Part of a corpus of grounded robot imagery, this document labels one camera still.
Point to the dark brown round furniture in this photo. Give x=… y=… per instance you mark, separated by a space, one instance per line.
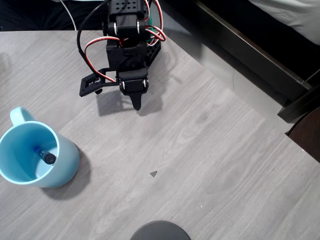
x=307 y=135

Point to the black bed frame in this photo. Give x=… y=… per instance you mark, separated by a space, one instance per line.
x=250 y=50

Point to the light blue mug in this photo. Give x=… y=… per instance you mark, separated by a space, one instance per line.
x=65 y=162

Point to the black round stand base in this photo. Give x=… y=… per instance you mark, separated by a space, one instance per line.
x=160 y=231

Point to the white bedding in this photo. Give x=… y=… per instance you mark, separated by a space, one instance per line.
x=295 y=15

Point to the green circuit board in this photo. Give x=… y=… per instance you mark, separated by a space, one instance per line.
x=151 y=27

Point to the blue capped black marker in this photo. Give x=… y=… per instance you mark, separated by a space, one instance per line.
x=47 y=157

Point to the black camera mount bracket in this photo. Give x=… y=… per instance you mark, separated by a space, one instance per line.
x=87 y=83

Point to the small grey triangle sticker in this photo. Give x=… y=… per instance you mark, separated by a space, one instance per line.
x=153 y=173

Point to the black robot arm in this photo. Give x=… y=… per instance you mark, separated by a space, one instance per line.
x=125 y=7

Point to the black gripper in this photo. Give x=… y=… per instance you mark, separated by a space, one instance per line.
x=133 y=85

